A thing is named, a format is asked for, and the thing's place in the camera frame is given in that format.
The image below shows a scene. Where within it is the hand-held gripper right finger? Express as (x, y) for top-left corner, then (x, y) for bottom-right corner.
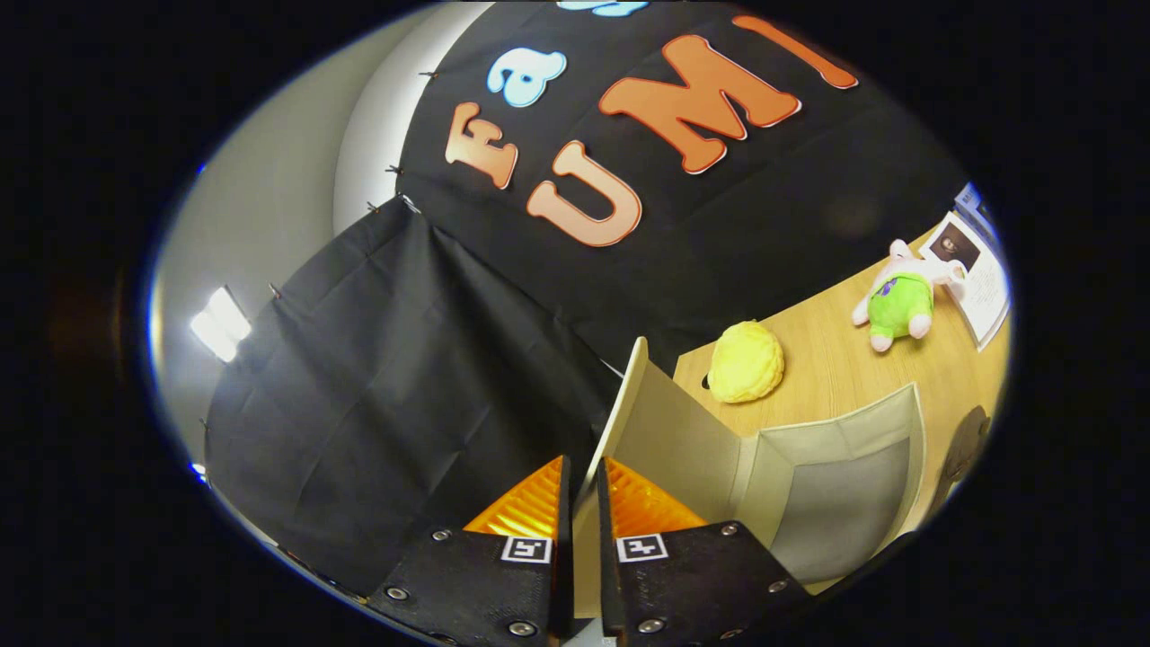
(596, 456), (814, 647)

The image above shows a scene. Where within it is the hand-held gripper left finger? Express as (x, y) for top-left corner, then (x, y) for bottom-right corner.
(368, 456), (574, 647)

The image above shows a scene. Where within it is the beige fabric storage box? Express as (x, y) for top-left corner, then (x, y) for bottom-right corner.
(572, 337), (927, 621)

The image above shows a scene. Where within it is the brown fuzzy shoe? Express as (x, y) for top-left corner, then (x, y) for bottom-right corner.
(934, 406), (992, 506)

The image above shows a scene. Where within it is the yellow plush ball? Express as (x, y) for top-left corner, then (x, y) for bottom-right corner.
(707, 321), (785, 403)

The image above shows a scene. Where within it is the green and white plush toy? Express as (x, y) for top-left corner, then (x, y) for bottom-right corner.
(852, 239), (968, 352)

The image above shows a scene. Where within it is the bright light panel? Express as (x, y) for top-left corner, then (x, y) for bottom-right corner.
(190, 286), (252, 363)

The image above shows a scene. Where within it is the row of small black clips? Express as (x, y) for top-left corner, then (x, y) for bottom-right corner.
(268, 70), (443, 299)

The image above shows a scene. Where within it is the white book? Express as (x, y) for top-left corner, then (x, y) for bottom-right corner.
(918, 211), (1012, 351)

